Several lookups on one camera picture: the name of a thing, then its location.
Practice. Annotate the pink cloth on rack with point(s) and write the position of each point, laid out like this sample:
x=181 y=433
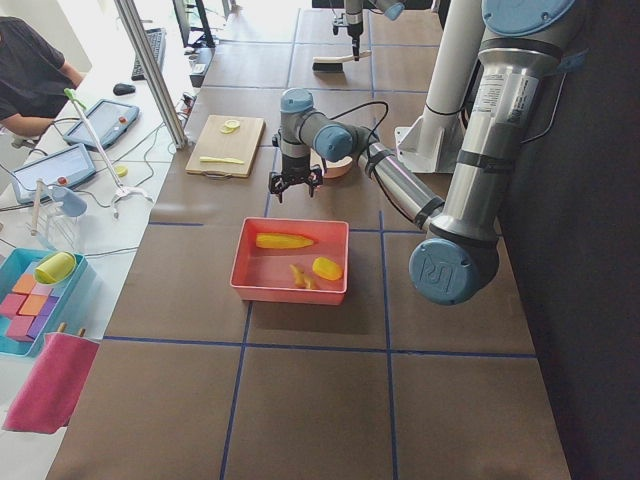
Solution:
x=51 y=391

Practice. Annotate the yellow lemon slice on board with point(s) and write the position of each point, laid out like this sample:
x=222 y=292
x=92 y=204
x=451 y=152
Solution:
x=229 y=126

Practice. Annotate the white stand with green tip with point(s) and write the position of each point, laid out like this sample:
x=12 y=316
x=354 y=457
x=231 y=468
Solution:
x=122 y=191

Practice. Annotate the black computer mouse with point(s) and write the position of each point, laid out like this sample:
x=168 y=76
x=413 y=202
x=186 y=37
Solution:
x=121 y=89

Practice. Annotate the far teach pendant tablet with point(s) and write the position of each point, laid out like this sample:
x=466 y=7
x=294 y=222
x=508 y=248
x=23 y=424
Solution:
x=110 y=120

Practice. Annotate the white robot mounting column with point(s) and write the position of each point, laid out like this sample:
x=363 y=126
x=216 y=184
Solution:
x=431 y=144

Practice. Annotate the yellow toy knife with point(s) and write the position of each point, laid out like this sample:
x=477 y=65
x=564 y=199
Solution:
x=221 y=160

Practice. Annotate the yellow toy pepper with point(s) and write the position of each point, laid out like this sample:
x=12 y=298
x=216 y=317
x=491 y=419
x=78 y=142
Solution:
x=327 y=269

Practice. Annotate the light blue storage tray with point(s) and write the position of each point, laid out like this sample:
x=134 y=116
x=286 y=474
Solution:
x=75 y=295

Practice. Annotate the teach pendant tablet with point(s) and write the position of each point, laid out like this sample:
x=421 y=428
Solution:
x=110 y=120
x=69 y=167

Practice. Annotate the yellow lemon slice on desk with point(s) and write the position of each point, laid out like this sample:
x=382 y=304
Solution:
x=121 y=170

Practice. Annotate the aluminium frame post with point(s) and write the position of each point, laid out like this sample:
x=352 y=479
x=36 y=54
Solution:
x=130 y=19

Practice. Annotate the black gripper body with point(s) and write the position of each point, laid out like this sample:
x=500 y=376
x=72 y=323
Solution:
x=295 y=164
x=354 y=31

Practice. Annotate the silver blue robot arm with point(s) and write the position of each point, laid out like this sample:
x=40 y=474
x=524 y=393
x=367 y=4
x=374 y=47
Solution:
x=351 y=16
x=523 y=42

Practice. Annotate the wooden cutting board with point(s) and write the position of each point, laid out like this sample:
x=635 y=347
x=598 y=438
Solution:
x=241 y=144

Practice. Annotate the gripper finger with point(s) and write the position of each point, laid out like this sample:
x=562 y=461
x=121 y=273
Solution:
x=314 y=182
x=277 y=188

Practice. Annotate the blue cup on stand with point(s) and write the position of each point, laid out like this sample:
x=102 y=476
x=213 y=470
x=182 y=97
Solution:
x=68 y=201

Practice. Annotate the near teach pendant tablet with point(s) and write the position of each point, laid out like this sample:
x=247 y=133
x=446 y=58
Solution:
x=69 y=167

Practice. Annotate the yellow cup in tray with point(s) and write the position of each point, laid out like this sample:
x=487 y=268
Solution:
x=55 y=268

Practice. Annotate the beige plastic dustpan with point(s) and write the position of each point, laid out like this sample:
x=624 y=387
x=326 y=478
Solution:
x=334 y=170

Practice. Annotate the pink plastic bin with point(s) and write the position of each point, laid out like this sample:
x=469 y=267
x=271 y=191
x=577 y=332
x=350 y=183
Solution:
x=264 y=274

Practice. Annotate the person in black shirt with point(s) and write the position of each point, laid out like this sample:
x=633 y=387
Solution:
x=34 y=76

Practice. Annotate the small yellow toy ginger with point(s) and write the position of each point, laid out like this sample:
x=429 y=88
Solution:
x=301 y=279

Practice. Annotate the coloured blocks in tray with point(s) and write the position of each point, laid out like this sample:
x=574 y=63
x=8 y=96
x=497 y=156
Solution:
x=26 y=308

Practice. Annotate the yellow toy corn cob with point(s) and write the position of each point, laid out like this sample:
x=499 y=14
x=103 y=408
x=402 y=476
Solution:
x=282 y=241

